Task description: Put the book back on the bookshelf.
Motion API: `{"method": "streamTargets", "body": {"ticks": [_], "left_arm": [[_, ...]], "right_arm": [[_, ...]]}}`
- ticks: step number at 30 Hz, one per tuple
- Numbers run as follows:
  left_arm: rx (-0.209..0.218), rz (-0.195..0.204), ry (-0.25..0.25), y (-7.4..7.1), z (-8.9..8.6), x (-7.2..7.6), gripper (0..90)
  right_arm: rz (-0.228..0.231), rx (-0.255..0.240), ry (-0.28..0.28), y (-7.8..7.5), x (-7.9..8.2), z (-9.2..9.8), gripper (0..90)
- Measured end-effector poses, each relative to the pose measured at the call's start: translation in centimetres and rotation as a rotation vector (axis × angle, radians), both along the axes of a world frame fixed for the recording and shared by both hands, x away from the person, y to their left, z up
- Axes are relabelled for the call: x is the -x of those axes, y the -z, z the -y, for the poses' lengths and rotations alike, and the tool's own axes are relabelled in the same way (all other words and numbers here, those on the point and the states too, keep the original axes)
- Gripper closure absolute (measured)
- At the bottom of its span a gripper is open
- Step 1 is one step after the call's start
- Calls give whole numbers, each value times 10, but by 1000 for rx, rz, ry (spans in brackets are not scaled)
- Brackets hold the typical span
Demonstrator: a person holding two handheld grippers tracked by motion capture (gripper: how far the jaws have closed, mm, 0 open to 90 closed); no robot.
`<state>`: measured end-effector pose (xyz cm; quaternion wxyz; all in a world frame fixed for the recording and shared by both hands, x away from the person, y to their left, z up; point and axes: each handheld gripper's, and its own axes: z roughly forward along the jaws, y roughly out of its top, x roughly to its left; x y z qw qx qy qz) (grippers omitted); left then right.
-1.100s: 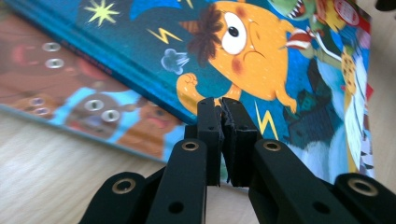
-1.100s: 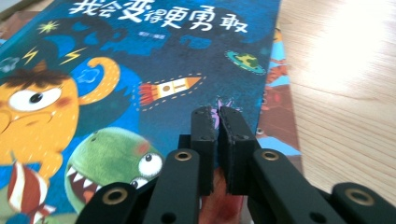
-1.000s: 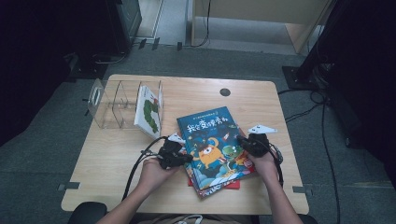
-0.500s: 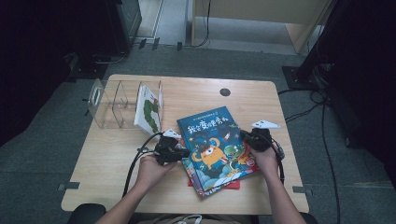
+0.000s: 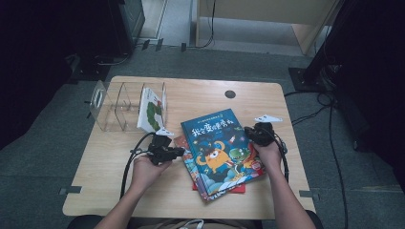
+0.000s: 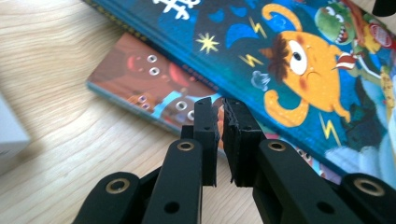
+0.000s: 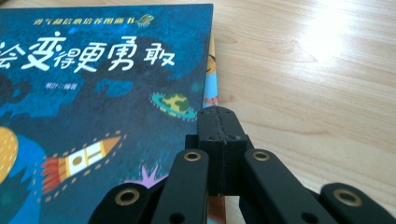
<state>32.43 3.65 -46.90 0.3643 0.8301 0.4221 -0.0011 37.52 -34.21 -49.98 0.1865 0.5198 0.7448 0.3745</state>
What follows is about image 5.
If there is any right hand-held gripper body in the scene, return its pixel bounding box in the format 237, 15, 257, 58
252, 114, 284, 147

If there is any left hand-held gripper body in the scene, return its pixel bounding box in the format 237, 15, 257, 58
147, 127, 175, 166

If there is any colourful animal picture book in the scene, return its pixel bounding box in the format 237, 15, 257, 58
173, 135, 247, 203

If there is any dark blue monster picture book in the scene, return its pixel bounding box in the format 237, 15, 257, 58
180, 108, 266, 198

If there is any white caterpillar picture book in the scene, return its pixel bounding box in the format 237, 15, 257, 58
137, 87, 167, 134

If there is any red picture book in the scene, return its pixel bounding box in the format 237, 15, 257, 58
191, 183, 246, 195

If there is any clear acrylic book rack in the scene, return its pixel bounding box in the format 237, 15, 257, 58
89, 79, 169, 134

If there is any person's right hand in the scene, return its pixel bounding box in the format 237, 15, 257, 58
252, 142, 283, 175

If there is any person's left hand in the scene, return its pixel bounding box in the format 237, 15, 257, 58
130, 156, 173, 191

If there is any grey tape strip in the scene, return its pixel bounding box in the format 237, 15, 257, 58
58, 185, 83, 196
299, 190, 320, 200

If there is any black metal stand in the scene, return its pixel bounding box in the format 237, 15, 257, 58
288, 0, 350, 94

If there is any person's dark clothing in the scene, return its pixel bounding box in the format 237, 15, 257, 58
305, 209, 325, 229
66, 215, 103, 229

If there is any light wooden furniture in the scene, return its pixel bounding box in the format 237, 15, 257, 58
195, 0, 347, 55

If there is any black cabinet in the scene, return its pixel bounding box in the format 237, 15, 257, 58
108, 0, 146, 56

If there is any dark curtain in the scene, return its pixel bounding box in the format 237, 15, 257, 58
0, 0, 111, 151

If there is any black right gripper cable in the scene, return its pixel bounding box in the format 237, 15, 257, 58
270, 130, 290, 184

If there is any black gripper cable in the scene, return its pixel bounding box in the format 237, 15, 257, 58
119, 132, 157, 199
270, 130, 290, 184

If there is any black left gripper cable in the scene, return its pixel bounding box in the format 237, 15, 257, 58
119, 132, 157, 199

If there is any black floor cable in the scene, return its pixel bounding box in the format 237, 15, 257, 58
284, 90, 333, 127
328, 94, 350, 229

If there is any white cord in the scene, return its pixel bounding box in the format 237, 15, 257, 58
178, 219, 206, 229

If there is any black hanging cable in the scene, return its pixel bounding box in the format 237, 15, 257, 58
187, 0, 217, 50

